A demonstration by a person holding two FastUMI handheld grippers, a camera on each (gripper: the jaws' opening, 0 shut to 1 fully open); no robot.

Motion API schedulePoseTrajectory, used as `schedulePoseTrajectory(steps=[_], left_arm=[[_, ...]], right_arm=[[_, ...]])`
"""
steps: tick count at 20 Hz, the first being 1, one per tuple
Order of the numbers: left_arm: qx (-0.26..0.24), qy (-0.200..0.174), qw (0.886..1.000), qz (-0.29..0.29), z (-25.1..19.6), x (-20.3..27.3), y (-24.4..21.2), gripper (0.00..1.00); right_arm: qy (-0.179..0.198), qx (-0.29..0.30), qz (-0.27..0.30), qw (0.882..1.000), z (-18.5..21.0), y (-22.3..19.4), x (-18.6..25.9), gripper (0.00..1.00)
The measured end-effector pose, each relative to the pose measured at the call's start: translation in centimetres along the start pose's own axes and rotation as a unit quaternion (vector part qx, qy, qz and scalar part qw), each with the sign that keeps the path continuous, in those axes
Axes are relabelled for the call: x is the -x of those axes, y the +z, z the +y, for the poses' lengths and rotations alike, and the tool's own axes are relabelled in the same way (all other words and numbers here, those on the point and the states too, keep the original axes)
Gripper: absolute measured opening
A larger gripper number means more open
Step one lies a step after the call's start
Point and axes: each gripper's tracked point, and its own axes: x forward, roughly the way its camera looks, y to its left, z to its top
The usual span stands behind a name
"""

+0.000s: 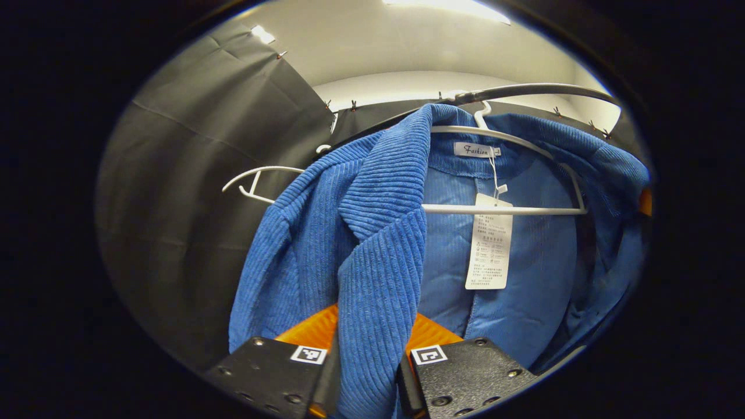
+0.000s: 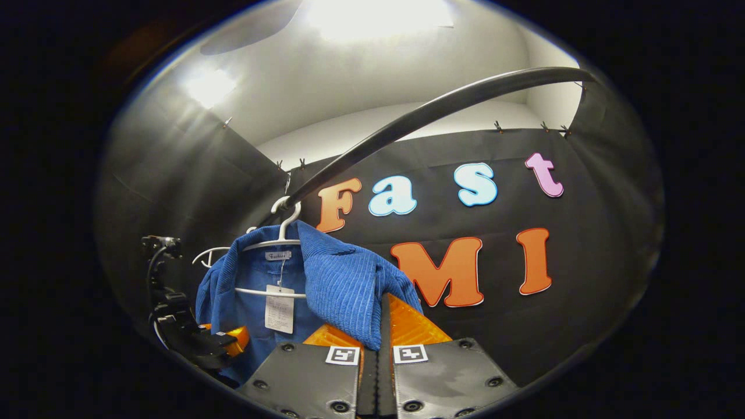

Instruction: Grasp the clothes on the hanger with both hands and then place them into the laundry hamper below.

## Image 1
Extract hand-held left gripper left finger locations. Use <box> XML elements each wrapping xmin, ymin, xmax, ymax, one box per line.
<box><xmin>204</xmin><ymin>303</ymin><xmax>341</xmax><ymax>419</ymax></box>

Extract white garment tag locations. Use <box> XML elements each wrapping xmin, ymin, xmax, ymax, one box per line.
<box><xmin>464</xmin><ymin>193</ymin><xmax>514</xmax><ymax>290</ymax></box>

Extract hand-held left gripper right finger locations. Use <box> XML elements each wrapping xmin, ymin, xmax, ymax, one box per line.
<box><xmin>397</xmin><ymin>313</ymin><xmax>539</xmax><ymax>419</ymax></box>

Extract blue corduroy jacket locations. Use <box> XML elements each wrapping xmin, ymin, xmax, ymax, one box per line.
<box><xmin>228</xmin><ymin>104</ymin><xmax>651</xmax><ymax>419</ymax></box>

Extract black clothes rail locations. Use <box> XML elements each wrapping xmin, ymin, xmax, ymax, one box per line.
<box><xmin>317</xmin><ymin>83</ymin><xmax>620</xmax><ymax>155</ymax></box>

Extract white plastic hanger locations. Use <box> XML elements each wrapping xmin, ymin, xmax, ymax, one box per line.
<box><xmin>422</xmin><ymin>100</ymin><xmax>588</xmax><ymax>216</ymax></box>
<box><xmin>222</xmin><ymin>144</ymin><xmax>332</xmax><ymax>204</ymax></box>

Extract large ceiling light panel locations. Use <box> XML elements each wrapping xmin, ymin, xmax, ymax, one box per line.
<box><xmin>381</xmin><ymin>0</ymin><xmax>512</xmax><ymax>25</ymax></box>

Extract black backdrop cloth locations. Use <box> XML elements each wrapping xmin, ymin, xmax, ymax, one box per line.
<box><xmin>94</xmin><ymin>20</ymin><xmax>647</xmax><ymax>373</ymax></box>

